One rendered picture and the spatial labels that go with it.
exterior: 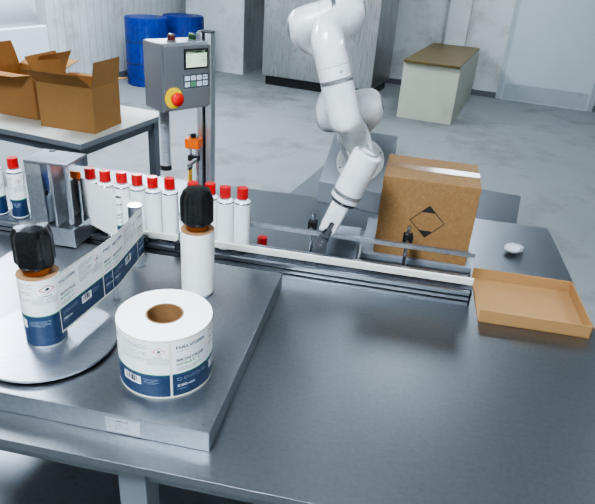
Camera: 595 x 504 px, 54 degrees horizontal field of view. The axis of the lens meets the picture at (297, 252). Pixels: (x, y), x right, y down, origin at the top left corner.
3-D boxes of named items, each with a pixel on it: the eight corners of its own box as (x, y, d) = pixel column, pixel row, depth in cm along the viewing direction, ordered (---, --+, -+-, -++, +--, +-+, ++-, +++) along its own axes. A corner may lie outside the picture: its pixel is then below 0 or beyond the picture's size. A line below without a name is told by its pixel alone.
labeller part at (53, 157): (22, 161, 168) (22, 158, 168) (44, 150, 178) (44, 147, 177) (66, 167, 166) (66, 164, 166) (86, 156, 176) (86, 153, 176)
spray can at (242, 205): (230, 250, 183) (231, 188, 174) (236, 243, 188) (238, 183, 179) (245, 253, 182) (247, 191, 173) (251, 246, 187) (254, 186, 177)
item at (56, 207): (33, 241, 179) (21, 160, 168) (56, 224, 191) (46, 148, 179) (75, 248, 177) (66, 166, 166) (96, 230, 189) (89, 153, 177)
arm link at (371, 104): (335, 127, 220) (324, 90, 198) (384, 115, 217) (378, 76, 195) (341, 155, 215) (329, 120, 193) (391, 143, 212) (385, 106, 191)
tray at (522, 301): (477, 321, 165) (480, 309, 163) (471, 278, 188) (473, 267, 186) (589, 339, 161) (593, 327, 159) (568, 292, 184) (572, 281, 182)
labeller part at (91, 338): (-61, 371, 124) (-62, 367, 124) (26, 298, 152) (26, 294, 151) (75, 397, 120) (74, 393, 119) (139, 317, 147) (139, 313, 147)
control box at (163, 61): (145, 106, 175) (141, 38, 166) (192, 100, 186) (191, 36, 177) (164, 113, 168) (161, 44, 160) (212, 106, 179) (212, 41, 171)
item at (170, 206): (160, 240, 186) (157, 179, 177) (166, 233, 191) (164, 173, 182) (176, 242, 186) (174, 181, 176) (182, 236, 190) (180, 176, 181)
